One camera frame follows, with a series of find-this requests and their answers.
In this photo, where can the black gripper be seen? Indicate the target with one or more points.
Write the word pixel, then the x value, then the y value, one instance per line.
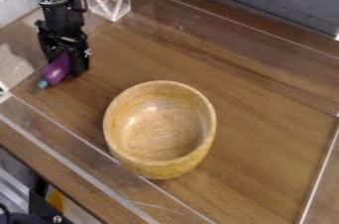
pixel 66 37

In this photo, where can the purple toy eggplant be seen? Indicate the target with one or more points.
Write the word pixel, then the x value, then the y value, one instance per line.
pixel 55 71

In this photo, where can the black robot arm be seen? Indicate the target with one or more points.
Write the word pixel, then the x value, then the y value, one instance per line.
pixel 63 10

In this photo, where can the brown wooden bowl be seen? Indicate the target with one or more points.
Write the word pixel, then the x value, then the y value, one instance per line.
pixel 159 127

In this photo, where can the black clamp with screw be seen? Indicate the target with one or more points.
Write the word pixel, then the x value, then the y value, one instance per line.
pixel 40 208

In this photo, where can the clear acrylic tray wall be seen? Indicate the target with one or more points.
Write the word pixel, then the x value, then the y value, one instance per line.
pixel 271 170

